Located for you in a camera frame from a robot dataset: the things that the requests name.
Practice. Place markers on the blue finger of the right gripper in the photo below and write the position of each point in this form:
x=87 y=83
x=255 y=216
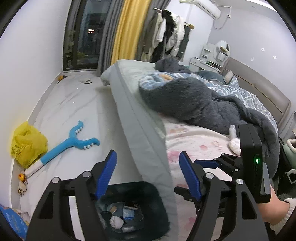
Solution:
x=207 y=163

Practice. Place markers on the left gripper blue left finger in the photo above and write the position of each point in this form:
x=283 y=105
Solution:
x=105 y=175

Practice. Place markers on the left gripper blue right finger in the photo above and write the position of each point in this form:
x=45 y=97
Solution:
x=193 y=174

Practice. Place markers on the white sock pair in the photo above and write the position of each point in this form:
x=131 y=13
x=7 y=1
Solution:
x=234 y=146

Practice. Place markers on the bubble wrap roll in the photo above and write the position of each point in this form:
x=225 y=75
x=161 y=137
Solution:
x=232 y=132

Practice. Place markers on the large cardboard tape roll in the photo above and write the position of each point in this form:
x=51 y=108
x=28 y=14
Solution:
x=113 y=209

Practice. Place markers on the blue tissue packet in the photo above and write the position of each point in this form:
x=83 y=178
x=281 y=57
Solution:
x=128 y=214

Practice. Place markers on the dark teal trash bin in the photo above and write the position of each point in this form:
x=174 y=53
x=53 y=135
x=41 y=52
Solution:
x=151 y=219

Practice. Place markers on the person's right hand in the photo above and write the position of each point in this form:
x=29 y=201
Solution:
x=275 y=210

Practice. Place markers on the blue plush slingshot toy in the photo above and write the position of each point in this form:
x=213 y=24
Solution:
x=71 y=141

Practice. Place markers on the dark grey fleece blanket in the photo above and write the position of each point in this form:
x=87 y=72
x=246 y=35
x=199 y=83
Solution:
x=176 y=92

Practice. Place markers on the blue white patterned duvet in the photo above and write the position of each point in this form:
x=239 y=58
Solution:
x=214 y=81

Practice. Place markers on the yellow plastic bag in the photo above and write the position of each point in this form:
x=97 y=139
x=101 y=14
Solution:
x=28 y=144

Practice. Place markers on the beige upholstered headboard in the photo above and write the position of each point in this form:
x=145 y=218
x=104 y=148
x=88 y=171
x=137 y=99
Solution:
x=268 y=94

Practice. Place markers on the blue snack bag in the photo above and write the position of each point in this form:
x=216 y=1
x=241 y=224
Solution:
x=14 y=223

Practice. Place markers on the white slipper on floor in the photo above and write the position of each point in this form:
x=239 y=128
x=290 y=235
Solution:
x=89 y=81

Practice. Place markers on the white dressing table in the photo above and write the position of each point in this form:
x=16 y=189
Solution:
x=206 y=61

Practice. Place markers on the orange toy on floor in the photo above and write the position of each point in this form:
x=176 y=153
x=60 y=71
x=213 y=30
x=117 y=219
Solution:
x=61 y=77

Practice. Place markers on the grey curtain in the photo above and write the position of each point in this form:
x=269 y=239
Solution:
x=109 y=32

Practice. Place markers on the clothes on hanging rack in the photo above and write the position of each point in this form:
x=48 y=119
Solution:
x=165 y=36

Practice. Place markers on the dark glass balcony door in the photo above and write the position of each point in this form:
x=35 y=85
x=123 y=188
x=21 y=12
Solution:
x=83 y=34

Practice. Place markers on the yellow curtain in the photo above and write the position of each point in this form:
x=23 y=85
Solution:
x=129 y=29

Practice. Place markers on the white air conditioner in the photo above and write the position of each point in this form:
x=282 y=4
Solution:
x=207 y=6

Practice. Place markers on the small duck keychain toys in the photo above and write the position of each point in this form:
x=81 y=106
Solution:
x=22 y=185

